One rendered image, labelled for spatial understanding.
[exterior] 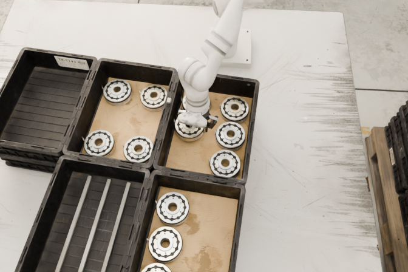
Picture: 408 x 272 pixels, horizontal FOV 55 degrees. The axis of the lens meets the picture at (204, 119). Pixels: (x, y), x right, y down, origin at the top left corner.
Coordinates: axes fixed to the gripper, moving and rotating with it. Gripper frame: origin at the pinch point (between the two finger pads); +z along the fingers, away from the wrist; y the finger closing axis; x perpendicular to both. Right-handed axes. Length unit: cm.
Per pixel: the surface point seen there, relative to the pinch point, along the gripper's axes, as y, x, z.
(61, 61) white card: 57, -14, -2
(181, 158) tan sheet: 3.1, 11.0, 4.6
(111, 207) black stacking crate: 20.6, 33.2, 4.6
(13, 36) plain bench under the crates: 97, -35, 18
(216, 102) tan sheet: -3.2, -14.3, 4.8
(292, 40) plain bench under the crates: -28, -63, 18
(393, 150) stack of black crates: -92, -46, 67
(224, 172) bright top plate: -12.6, 13.7, 1.4
